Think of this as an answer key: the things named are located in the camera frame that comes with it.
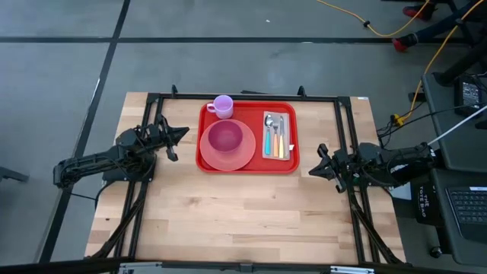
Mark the lilac plastic mug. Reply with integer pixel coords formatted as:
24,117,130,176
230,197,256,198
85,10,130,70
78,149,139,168
206,94,234,120

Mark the grey-pink napkin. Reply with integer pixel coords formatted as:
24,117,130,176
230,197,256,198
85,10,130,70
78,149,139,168
261,110,294,161

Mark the yellow cable with black connector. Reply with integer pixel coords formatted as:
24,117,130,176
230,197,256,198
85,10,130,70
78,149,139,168
315,0,433,39

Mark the white rod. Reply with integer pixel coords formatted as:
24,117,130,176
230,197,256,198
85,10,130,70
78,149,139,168
428,113,487,147

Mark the grey stand foot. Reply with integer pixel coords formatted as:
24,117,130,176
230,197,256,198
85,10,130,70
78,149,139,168
0,166,30,183

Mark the white paper sheet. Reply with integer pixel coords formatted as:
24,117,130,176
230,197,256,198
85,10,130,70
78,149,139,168
388,183,414,202

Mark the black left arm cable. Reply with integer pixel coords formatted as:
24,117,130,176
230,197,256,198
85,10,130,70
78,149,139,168
62,181,111,209

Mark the yellow floor cable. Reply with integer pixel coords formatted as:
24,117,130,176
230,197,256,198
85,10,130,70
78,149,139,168
395,0,484,126

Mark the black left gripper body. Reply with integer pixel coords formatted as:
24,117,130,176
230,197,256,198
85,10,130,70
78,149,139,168
146,113,179,163

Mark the black tote bag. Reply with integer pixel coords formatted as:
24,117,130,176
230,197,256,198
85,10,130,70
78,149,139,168
410,181,443,226

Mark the red plastic tray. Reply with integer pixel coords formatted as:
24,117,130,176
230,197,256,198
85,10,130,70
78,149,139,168
196,100,301,175

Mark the fork with orange handle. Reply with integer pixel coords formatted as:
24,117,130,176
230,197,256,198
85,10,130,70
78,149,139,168
272,121,280,158

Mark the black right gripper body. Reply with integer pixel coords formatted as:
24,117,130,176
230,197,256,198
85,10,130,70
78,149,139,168
317,142,358,193

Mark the spoon with teal handle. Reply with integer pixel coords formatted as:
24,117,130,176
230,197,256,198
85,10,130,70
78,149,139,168
264,113,273,156

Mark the silver table bracket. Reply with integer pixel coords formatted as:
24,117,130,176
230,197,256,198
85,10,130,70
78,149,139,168
118,261,164,274
329,266,376,274

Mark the person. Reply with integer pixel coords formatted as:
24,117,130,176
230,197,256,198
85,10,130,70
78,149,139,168
391,0,487,53

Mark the black metal rig frame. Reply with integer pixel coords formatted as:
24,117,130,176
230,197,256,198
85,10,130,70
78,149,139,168
0,84,487,274

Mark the pink round plate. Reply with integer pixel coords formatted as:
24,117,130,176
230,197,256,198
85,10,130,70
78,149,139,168
199,119,256,172

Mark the black power supply box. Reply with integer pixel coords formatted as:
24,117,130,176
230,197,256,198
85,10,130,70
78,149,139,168
454,74,485,117

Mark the magenta plastic bowl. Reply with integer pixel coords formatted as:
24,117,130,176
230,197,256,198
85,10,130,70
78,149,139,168
208,120,244,153

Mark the black stand leg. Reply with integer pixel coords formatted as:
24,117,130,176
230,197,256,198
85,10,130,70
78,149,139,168
433,37,487,87

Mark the dark laptop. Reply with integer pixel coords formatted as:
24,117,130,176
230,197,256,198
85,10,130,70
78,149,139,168
444,185,487,244

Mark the black cable bundle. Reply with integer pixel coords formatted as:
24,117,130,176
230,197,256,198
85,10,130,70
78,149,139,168
376,102,461,140

